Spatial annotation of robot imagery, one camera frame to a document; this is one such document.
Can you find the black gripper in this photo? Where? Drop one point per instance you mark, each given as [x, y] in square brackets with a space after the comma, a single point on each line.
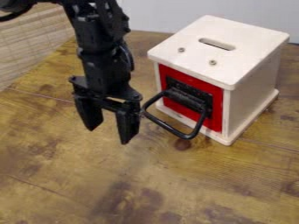
[103, 89]

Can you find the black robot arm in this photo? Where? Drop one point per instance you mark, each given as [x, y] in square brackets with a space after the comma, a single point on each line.
[97, 20]

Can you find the red drawer front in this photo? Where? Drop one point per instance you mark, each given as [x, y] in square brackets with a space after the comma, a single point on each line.
[173, 78]

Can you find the white wooden box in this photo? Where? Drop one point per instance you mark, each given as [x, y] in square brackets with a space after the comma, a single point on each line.
[227, 59]

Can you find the black metal drawer handle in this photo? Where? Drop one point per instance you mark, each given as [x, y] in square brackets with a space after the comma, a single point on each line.
[175, 113]

